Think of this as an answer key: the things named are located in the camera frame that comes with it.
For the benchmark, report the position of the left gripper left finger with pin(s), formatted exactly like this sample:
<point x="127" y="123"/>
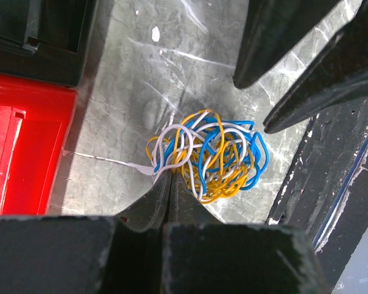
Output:
<point x="150" y="209"/>

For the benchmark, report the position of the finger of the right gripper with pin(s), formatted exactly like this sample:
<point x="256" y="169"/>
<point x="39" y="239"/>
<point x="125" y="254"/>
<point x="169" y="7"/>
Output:
<point x="337" y="75"/>
<point x="272" y="29"/>

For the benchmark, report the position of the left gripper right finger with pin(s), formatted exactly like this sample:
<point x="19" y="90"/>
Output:
<point x="184" y="208"/>

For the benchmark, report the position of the red plastic bin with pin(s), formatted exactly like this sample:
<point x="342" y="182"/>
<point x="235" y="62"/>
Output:
<point x="35" y="119"/>

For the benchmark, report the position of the black plastic bin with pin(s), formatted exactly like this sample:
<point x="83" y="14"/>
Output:
<point x="46" y="40"/>

